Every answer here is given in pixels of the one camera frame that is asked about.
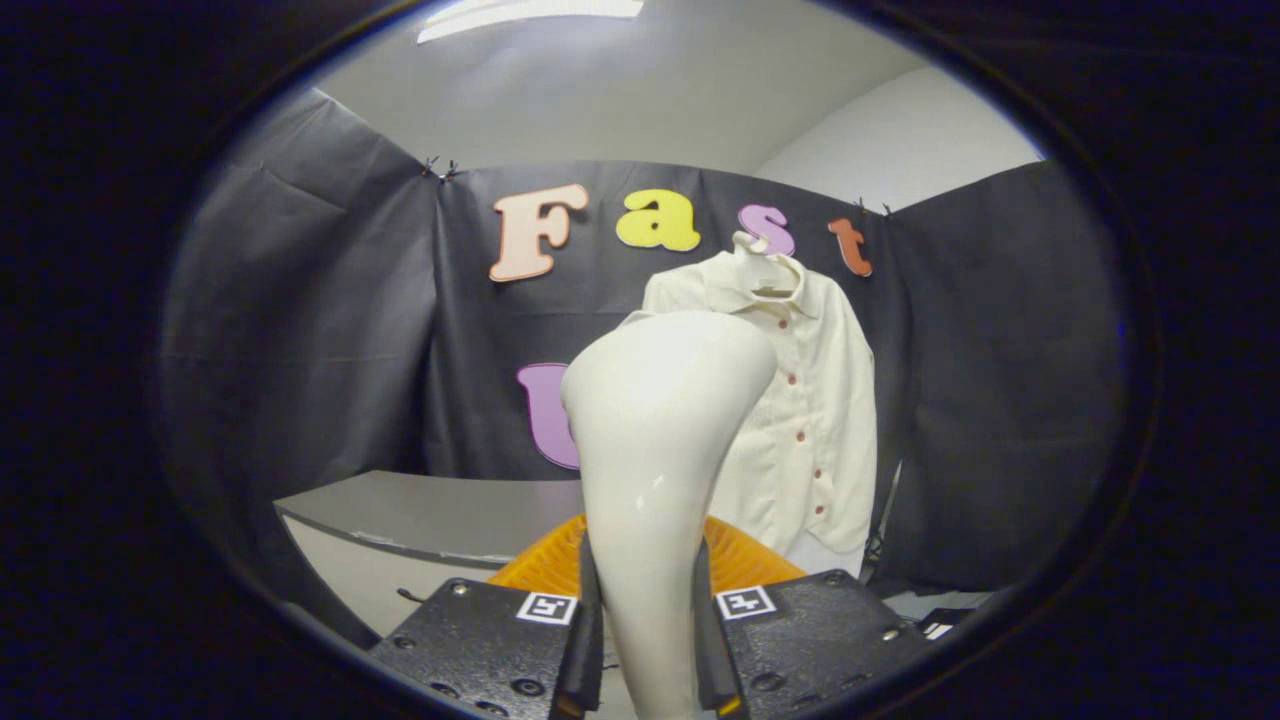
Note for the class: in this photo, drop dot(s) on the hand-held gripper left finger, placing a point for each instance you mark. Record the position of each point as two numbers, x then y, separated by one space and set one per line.
480 640

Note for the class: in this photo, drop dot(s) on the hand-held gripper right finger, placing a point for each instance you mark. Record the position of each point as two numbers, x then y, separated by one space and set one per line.
820 630

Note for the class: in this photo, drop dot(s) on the cream button-up shirt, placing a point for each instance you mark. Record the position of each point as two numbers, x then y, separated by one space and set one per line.
820 400

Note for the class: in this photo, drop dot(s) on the white garment steamer head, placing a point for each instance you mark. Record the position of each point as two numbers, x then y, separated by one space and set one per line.
660 450

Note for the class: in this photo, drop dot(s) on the thin steamer stand pole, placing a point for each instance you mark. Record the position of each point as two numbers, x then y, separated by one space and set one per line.
885 510

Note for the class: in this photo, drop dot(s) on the grey drawer cabinet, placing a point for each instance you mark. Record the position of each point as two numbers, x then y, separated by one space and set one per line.
430 515

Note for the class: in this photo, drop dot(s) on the black backdrop cloth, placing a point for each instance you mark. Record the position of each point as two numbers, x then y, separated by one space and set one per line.
300 350

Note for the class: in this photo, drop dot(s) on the white plastic hanger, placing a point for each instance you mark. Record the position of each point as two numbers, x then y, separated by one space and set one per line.
765 268

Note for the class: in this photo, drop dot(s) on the black backdrop clip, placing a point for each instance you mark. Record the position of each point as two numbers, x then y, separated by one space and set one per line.
440 168
872 207

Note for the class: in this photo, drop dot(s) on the ceiling light panel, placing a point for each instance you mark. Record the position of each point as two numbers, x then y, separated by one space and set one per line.
530 12

